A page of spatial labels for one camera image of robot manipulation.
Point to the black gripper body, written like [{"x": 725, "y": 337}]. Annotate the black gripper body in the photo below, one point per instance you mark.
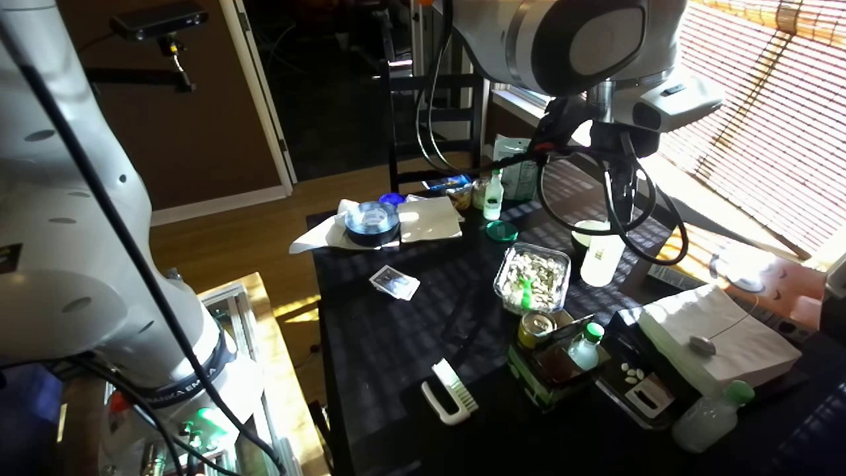
[{"x": 624, "y": 148}]

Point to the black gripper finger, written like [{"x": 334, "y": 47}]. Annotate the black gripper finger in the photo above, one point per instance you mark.
[
  {"x": 609, "y": 200},
  {"x": 630, "y": 200}
]

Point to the clear bottle green cap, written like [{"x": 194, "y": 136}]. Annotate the clear bottle green cap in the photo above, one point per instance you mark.
[
  {"x": 585, "y": 349},
  {"x": 491, "y": 200},
  {"x": 602, "y": 261}
]

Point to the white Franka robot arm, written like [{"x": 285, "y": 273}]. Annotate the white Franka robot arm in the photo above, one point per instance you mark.
[{"x": 60, "y": 220}]

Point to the tall grey spray bottle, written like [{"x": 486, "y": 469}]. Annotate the tall grey spray bottle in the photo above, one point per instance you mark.
[{"x": 515, "y": 173}]

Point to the translucent white squat bottle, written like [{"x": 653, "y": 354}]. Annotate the translucent white squat bottle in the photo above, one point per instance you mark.
[{"x": 709, "y": 423}]

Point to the clear plastic seed container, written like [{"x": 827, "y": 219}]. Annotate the clear plastic seed container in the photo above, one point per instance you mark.
[{"x": 532, "y": 269}]

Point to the green round Crave lid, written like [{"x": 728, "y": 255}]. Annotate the green round Crave lid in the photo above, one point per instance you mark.
[{"x": 503, "y": 235}]

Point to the green plastic spoon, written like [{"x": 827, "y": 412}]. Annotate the green plastic spoon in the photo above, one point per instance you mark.
[{"x": 526, "y": 292}]

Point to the small gold can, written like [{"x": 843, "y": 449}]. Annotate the small gold can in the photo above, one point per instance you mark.
[{"x": 534, "y": 329}]

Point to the large window blind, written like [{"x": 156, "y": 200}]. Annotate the large window blind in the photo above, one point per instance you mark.
[{"x": 776, "y": 116}]

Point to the blue snack packet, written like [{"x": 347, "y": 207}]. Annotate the blue snack packet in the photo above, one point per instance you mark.
[{"x": 446, "y": 185}]

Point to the white napkin stack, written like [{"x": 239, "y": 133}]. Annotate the white napkin stack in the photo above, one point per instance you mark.
[{"x": 723, "y": 333}]

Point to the small grey stone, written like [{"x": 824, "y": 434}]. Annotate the small grey stone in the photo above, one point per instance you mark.
[{"x": 702, "y": 345}]

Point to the beige paper envelope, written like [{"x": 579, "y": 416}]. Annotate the beige paper envelope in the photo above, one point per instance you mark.
[{"x": 432, "y": 219}]

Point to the green box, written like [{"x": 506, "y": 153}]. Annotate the green box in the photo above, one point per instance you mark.
[{"x": 544, "y": 379}]

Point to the black flat device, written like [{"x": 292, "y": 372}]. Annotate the black flat device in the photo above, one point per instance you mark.
[{"x": 649, "y": 397}]

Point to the blue round lid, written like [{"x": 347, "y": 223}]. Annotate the blue round lid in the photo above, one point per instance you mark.
[{"x": 392, "y": 200}]

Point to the small card pack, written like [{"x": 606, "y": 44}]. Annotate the small card pack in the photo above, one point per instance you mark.
[{"x": 394, "y": 282}]

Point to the black chair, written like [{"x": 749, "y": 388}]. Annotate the black chair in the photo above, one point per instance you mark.
[{"x": 390, "y": 133}]

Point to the white and green clip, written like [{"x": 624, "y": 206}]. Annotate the white and green clip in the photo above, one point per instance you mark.
[{"x": 449, "y": 394}]

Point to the black tablecloth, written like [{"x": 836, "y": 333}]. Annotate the black tablecloth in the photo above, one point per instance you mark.
[{"x": 397, "y": 354}]

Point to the white crumpled paper sheet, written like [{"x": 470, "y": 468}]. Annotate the white crumpled paper sheet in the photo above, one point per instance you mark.
[{"x": 318, "y": 240}]

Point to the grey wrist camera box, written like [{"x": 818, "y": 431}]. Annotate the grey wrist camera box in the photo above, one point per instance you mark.
[{"x": 676, "y": 103}]

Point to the white door frame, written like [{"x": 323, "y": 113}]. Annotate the white door frame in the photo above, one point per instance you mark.
[{"x": 259, "y": 96}]

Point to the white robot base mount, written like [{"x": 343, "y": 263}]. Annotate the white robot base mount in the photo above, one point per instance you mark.
[{"x": 219, "y": 424}]

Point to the black camera on stand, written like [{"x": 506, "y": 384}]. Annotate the black camera on stand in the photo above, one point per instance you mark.
[{"x": 158, "y": 22}]

